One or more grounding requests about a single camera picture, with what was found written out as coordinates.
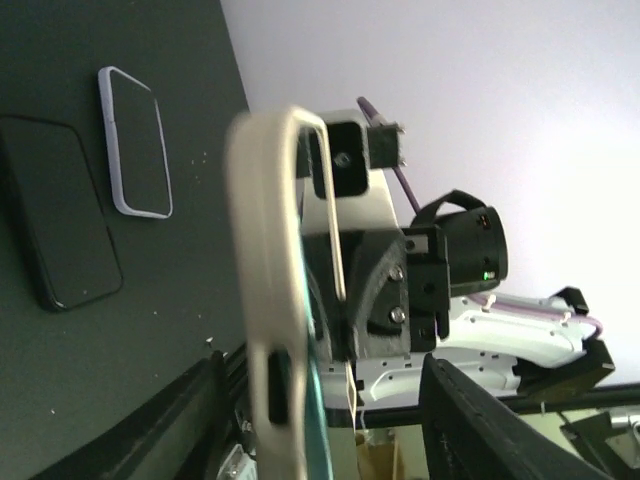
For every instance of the teal phone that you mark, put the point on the teal phone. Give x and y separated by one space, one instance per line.
317 448

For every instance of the black phone case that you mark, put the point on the black phone case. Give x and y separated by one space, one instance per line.
50 194

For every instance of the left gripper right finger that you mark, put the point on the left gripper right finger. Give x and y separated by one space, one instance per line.
469 434

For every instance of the black phone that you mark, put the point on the black phone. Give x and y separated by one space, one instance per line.
137 145

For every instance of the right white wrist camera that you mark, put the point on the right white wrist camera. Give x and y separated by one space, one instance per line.
360 150

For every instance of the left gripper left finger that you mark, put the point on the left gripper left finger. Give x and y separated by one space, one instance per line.
156 439

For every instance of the beige phone case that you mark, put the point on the beige phone case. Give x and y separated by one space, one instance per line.
261 158

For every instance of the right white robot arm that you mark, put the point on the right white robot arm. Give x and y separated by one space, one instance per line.
547 348

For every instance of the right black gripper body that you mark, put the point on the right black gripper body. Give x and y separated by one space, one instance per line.
397 292

